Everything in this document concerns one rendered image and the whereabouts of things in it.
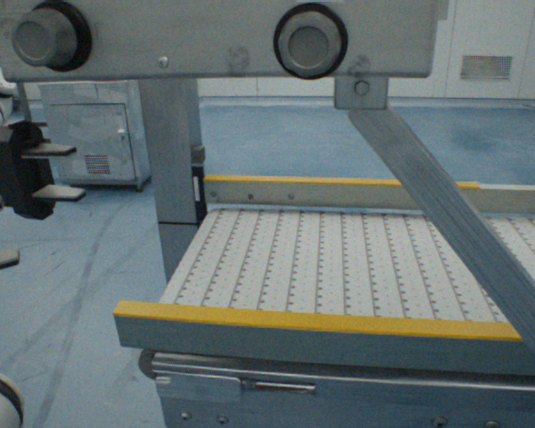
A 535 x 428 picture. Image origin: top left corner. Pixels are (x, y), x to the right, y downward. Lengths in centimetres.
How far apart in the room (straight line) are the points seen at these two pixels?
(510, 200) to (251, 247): 32
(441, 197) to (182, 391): 25
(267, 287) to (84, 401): 133
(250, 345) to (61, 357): 160
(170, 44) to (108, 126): 288
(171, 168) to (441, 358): 41
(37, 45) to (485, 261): 25
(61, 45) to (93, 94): 287
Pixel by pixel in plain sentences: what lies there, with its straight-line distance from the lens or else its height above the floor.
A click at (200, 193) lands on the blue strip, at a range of 60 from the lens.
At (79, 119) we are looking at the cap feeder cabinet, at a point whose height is 52.
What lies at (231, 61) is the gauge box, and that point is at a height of 116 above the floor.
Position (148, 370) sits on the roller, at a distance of 40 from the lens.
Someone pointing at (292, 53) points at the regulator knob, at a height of 117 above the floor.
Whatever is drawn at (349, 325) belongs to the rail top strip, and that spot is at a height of 98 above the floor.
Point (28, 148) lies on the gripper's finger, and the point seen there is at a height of 104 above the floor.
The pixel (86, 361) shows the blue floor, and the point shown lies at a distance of 185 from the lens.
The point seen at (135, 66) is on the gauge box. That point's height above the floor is 116.
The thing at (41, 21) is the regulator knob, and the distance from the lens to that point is 23.
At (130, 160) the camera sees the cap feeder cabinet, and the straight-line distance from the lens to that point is 311.
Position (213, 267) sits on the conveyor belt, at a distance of 46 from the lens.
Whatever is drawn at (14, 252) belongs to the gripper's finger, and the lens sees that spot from 47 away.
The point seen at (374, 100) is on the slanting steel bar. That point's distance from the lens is 26.
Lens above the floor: 119
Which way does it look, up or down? 26 degrees down
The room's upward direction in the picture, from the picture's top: 2 degrees counter-clockwise
